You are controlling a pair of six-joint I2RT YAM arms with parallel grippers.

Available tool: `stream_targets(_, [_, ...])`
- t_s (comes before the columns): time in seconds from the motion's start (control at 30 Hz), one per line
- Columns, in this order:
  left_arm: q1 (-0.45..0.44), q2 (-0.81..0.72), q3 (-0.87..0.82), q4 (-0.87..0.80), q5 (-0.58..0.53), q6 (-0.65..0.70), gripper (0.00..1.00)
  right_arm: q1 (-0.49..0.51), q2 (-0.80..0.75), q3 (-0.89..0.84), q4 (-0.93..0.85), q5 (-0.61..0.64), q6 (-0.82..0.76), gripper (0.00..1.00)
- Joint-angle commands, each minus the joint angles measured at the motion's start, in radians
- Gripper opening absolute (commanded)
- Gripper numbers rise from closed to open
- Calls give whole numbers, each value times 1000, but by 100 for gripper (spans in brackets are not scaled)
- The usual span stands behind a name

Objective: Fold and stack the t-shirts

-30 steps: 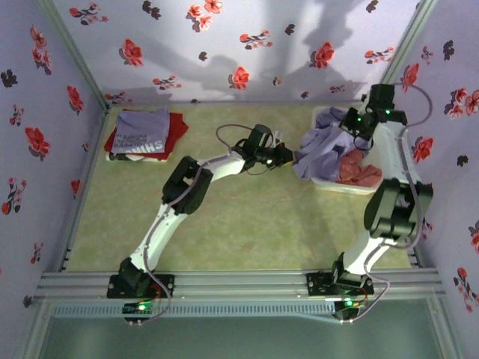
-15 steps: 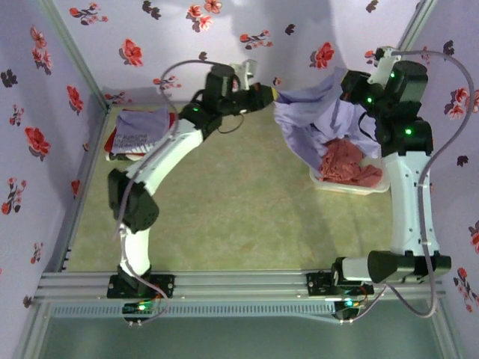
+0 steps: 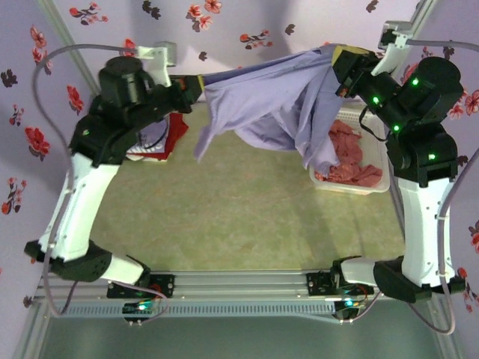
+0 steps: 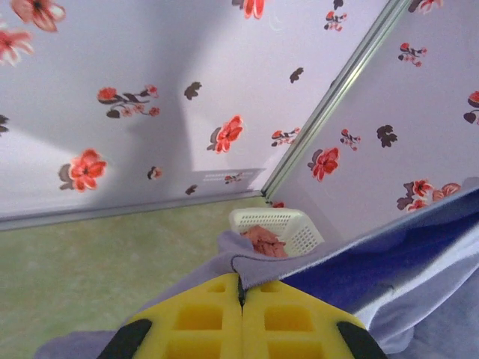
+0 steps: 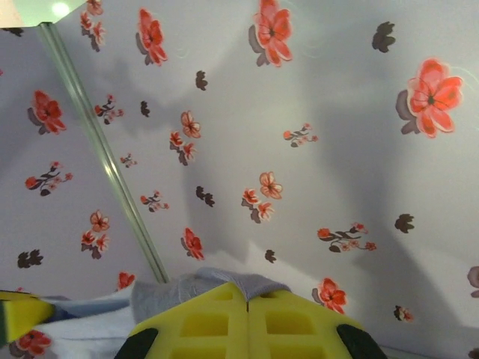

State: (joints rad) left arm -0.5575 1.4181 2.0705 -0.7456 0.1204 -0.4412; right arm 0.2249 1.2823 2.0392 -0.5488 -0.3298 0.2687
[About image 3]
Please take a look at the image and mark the plain lavender t-shirt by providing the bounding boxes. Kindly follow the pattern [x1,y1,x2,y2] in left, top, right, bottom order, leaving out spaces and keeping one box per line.
[192,43,351,177]

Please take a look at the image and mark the stack of folded clothes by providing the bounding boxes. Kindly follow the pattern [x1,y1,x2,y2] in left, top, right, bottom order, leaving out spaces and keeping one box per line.
[144,111,189,162]

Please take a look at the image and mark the crumpled pink t-shirts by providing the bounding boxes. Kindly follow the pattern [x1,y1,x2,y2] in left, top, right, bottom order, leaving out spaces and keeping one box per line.
[314,119,385,188]

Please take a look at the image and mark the folded lavender t-shirt white print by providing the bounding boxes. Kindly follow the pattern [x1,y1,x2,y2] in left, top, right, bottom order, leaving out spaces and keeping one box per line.
[126,119,169,155]

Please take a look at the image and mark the white plastic perforated basket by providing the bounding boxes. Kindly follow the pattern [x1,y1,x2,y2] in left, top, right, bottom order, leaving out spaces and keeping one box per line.
[308,106,392,195]

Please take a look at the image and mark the aluminium frame post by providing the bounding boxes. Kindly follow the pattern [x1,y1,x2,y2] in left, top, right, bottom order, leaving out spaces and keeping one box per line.
[37,0,97,93]
[409,0,431,31]

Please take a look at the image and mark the left arm grey cable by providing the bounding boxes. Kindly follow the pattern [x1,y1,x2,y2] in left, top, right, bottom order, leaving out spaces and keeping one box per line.
[32,43,170,325]

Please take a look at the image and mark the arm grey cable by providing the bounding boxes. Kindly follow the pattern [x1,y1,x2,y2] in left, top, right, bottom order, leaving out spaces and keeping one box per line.
[32,43,170,325]
[338,37,479,336]

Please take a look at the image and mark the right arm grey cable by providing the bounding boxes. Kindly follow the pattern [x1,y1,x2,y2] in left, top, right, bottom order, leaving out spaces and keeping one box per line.
[338,37,479,336]

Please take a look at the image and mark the aluminium mounting rail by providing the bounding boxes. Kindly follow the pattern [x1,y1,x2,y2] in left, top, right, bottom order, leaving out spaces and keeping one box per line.
[35,269,446,301]

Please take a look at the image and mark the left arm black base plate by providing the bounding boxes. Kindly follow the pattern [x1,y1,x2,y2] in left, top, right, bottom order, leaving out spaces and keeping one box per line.
[106,274,176,299]

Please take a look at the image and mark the grey slotted cable duct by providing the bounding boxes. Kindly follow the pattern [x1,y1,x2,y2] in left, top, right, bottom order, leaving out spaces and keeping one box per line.
[50,302,336,319]

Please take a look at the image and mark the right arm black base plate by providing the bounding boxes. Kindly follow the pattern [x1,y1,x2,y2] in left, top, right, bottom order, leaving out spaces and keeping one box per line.
[305,271,375,297]

